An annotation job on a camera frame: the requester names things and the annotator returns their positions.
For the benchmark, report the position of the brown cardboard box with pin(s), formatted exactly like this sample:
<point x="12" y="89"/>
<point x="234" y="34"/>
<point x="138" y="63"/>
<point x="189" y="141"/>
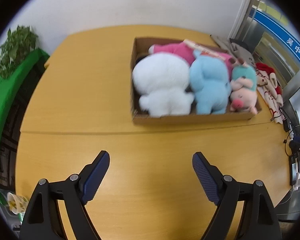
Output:
<point x="190" y="119"/>

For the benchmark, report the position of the green leafy plant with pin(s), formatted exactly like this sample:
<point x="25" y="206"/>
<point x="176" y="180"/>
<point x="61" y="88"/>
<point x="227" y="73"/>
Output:
<point x="17" y="42"/>

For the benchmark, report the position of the blue sign band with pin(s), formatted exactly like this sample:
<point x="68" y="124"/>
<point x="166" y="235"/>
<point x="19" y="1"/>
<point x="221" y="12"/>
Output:
<point x="290" y="40"/>

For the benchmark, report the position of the small black device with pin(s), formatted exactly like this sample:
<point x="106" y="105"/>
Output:
<point x="286" y="125"/>

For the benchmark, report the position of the white red printed packet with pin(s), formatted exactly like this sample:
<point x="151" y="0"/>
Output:
<point x="202" y="48"/>

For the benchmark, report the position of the light blue plush toy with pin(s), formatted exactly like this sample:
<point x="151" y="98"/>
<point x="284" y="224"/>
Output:
<point x="207" y="80"/>

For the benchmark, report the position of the red and cream plush doll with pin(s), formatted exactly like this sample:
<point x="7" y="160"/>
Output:
<point x="267" y="87"/>

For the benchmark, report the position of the pig plush toy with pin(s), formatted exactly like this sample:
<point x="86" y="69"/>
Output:
<point x="242" y="97"/>

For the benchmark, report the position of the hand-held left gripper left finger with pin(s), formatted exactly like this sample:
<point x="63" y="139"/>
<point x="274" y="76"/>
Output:
<point x="96" y="177"/>

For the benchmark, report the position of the white plush toy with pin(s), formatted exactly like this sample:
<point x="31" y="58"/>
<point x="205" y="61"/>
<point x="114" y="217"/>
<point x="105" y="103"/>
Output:
<point x="162" y="80"/>

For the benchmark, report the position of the white grey device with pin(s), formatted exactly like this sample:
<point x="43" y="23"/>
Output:
<point x="296" y="175"/>

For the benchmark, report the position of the grey printed tote bag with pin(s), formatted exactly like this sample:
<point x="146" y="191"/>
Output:
<point x="245" y="55"/>

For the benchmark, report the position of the metal door frame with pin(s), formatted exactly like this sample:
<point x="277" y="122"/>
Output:
<point x="250" y="27"/>

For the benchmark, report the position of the printed paper cup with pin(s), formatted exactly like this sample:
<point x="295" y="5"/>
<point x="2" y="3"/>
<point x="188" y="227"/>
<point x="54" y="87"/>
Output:
<point x="15" y="202"/>

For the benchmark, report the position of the dark lattice rack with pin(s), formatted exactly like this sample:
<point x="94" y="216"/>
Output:
<point x="12" y="130"/>

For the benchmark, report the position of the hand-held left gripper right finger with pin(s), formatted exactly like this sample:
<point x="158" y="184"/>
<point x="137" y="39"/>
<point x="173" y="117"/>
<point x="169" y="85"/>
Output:
<point x="206" y="177"/>

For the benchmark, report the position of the pink plush toy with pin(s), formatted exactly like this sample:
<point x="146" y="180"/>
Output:
<point x="180" y="51"/>

